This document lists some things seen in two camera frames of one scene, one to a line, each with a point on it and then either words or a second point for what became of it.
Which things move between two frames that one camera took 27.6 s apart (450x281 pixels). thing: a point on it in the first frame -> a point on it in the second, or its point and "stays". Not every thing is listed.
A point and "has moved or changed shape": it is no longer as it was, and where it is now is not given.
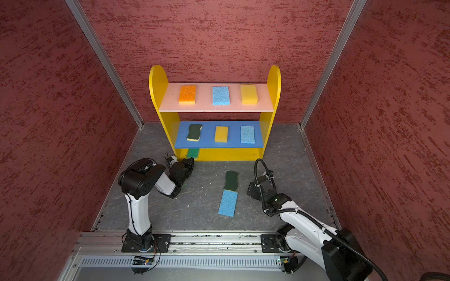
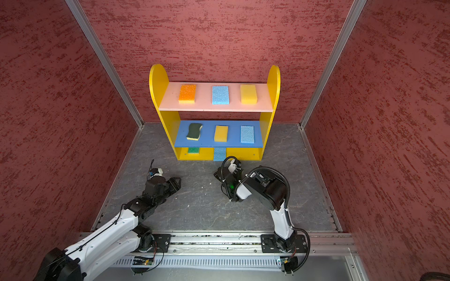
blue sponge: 247,134 stays
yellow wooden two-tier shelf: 226,122 stays
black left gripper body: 188,168 -> 170,188
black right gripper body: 255,194 -> 218,176
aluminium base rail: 186,243 stays
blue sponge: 228,203 -> 219,154
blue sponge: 220,95 stays
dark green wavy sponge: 194,132 stays
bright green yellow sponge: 193,153 has moved or changed shape
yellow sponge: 248,94 stays
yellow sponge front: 221,134 stays
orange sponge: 187,95 stays
